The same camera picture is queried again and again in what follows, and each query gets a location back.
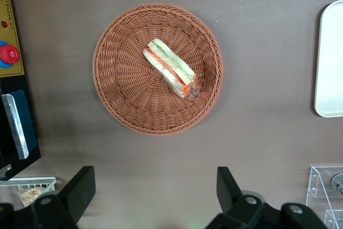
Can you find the red emergency stop button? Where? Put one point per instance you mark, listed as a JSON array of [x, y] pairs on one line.
[[8, 54]]

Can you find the clear acrylic can holder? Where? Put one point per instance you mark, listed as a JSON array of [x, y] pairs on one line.
[[317, 186]]

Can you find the yellow control panel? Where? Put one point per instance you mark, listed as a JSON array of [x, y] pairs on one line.
[[10, 6]]

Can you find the cream plastic tray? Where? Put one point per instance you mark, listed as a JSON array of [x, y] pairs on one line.
[[331, 62]]

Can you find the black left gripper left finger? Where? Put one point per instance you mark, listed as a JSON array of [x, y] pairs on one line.
[[80, 186]]

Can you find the wrapped bread pack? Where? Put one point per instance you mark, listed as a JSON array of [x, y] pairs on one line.
[[30, 195]]

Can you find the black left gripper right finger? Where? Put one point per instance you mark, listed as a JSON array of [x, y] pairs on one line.
[[227, 188]]

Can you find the round brown wicker basket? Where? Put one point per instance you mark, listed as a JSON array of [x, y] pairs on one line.
[[126, 84]]

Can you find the plastic-wrapped sandwich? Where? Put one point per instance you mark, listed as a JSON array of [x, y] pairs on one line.
[[171, 66]]

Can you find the silver red soda can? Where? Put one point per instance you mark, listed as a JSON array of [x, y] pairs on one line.
[[338, 183]]

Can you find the black equipment box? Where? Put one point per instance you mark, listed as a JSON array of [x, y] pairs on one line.
[[32, 121]]

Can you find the silver metal bracket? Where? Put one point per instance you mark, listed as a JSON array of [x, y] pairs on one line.
[[17, 127]]

